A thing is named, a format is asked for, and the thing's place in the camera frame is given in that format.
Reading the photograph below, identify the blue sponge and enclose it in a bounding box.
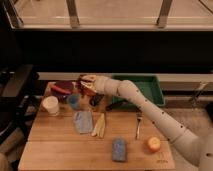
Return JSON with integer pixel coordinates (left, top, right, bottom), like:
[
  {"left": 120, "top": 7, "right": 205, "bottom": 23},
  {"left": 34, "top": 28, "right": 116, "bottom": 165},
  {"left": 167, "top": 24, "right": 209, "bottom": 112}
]
[{"left": 112, "top": 138, "right": 127, "bottom": 162}]

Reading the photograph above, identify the green plastic tray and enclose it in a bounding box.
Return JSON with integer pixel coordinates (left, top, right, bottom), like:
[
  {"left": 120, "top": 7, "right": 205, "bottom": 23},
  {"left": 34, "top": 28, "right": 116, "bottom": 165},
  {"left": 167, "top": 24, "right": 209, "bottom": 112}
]
[{"left": 112, "top": 74, "right": 165, "bottom": 107}]

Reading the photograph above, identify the red orange bowl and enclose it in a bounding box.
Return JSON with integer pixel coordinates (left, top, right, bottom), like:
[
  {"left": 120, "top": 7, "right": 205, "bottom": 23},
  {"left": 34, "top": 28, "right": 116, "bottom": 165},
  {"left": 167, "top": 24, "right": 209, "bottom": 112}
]
[{"left": 83, "top": 88, "right": 97, "bottom": 97}]

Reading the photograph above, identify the dark purple grapes bunch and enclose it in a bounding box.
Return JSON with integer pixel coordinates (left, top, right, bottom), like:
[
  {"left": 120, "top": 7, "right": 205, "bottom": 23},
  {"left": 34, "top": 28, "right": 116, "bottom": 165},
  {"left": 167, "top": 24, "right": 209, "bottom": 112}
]
[{"left": 76, "top": 75, "right": 85, "bottom": 96}]

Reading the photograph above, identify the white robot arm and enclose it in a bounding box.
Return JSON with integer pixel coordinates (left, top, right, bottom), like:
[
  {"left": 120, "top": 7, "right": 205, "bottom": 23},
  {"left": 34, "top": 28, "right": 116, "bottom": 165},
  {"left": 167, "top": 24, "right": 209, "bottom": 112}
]
[{"left": 80, "top": 74, "right": 213, "bottom": 171}]

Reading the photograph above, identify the white paper cup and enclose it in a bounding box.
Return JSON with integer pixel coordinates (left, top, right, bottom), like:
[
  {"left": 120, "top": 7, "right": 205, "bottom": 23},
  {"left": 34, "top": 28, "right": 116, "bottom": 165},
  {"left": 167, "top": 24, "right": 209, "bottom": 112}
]
[{"left": 42, "top": 96, "right": 59, "bottom": 116}]

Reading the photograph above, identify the black chair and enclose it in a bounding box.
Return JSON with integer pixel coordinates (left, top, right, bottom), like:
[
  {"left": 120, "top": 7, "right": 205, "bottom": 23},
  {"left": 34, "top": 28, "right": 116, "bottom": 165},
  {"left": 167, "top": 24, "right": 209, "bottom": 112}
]
[{"left": 0, "top": 64, "right": 39, "bottom": 145}]

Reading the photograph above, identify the blue small cup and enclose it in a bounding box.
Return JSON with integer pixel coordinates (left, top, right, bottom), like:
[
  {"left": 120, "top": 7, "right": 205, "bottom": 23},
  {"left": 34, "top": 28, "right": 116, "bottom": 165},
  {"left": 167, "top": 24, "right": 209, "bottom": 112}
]
[{"left": 67, "top": 94, "right": 80, "bottom": 110}]

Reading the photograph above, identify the black rectangular box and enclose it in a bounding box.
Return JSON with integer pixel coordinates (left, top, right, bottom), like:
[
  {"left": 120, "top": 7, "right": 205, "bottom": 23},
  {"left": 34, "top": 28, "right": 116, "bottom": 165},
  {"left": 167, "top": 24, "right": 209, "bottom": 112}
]
[{"left": 89, "top": 94, "right": 104, "bottom": 106}]

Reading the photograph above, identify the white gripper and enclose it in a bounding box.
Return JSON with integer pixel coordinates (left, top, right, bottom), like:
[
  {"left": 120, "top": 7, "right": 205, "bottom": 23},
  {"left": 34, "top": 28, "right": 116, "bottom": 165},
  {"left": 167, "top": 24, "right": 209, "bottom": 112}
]
[{"left": 80, "top": 74, "right": 110, "bottom": 95}]

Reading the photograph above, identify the orange fruit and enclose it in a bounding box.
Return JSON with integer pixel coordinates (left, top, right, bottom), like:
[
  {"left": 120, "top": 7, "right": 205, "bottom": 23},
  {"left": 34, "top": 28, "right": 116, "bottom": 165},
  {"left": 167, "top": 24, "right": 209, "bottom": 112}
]
[{"left": 147, "top": 137, "right": 161, "bottom": 152}]

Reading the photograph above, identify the dark maroon bowl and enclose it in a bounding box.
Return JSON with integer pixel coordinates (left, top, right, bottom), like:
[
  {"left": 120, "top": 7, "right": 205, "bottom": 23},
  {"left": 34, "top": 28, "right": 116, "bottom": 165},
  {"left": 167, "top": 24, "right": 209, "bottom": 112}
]
[{"left": 49, "top": 81, "right": 74, "bottom": 99}]

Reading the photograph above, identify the metal fork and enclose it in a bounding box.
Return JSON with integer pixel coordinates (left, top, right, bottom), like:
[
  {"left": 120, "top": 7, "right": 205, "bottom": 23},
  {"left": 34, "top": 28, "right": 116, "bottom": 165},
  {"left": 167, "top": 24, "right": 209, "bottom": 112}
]
[{"left": 135, "top": 113, "right": 142, "bottom": 140}]

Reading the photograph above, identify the peeled banana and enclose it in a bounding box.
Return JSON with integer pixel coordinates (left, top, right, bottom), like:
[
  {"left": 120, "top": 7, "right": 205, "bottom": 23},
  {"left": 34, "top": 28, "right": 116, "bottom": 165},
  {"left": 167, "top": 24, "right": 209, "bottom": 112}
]
[{"left": 91, "top": 113, "right": 106, "bottom": 138}]

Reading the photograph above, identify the light blue cloth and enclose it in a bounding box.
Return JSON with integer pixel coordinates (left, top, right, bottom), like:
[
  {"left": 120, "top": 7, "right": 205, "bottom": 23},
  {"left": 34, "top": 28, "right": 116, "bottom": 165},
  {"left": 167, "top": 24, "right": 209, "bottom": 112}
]
[{"left": 73, "top": 111, "right": 93, "bottom": 134}]

